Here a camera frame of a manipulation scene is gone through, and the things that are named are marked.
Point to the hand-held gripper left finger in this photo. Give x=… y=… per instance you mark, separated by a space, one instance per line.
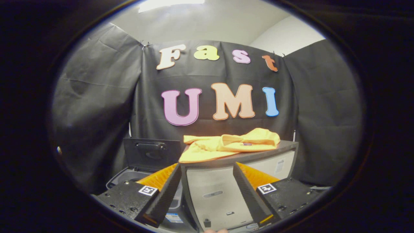
x=165 y=191

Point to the grey washing machine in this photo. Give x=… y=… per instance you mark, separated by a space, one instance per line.
x=123 y=178

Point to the ceiling light panel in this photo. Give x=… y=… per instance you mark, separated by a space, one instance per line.
x=171 y=4

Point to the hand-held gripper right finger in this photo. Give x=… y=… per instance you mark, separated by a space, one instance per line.
x=247 y=191

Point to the beige cabinet with dark frame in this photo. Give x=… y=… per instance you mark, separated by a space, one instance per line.
x=213 y=184

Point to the yellow orange garment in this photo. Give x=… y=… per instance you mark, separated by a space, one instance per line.
x=207 y=149

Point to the black backdrop cloth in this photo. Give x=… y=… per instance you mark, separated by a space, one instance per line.
x=97 y=113

